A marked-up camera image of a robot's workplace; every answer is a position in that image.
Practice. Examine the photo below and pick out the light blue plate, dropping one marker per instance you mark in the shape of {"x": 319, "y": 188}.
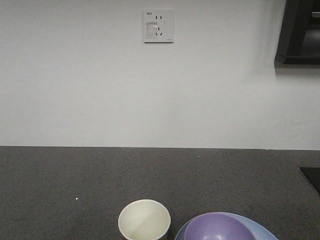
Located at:
{"x": 258, "y": 231}

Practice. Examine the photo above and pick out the white paper cup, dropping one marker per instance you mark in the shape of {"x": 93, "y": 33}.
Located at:
{"x": 144, "y": 219}

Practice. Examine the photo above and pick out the white wall power socket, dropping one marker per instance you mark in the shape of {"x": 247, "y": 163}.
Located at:
{"x": 158, "y": 25}

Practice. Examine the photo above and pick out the purple plastic bowl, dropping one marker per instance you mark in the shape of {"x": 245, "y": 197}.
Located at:
{"x": 217, "y": 226}

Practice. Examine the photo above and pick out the black induction cooktop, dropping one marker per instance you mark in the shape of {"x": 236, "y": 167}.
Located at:
{"x": 312, "y": 174}

